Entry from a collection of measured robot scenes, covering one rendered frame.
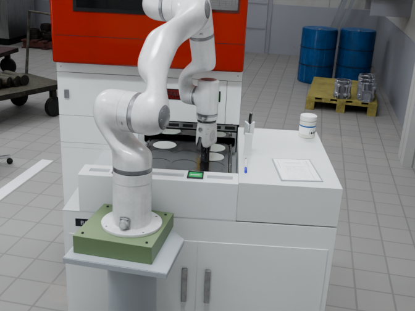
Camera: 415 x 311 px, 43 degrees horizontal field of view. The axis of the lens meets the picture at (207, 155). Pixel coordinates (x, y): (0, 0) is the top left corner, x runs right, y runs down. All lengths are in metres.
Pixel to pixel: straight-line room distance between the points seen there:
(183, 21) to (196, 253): 0.81
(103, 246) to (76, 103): 0.99
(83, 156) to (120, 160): 0.97
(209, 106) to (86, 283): 0.81
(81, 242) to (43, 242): 1.78
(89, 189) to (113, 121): 0.39
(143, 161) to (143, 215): 0.17
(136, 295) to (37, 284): 1.36
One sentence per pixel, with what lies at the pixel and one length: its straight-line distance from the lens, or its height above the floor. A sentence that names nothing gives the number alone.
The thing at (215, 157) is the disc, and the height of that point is 0.90.
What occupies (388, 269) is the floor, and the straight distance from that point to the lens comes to 3.36.
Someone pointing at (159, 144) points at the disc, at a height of 0.90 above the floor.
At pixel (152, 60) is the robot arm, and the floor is 1.38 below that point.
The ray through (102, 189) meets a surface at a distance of 1.87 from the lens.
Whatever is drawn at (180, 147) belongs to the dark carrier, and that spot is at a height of 0.90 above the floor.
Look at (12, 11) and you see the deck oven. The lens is 10.42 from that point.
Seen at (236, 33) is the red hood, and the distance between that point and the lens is 2.25.
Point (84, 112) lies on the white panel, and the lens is 2.46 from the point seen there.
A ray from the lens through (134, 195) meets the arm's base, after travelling 1.61.
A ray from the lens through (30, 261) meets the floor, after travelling 3.25.
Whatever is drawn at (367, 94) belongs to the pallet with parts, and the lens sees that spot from 6.51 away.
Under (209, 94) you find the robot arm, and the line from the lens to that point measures 2.02.
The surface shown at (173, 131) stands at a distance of 2.40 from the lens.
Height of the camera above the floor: 1.68
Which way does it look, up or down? 21 degrees down
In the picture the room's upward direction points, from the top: 3 degrees clockwise
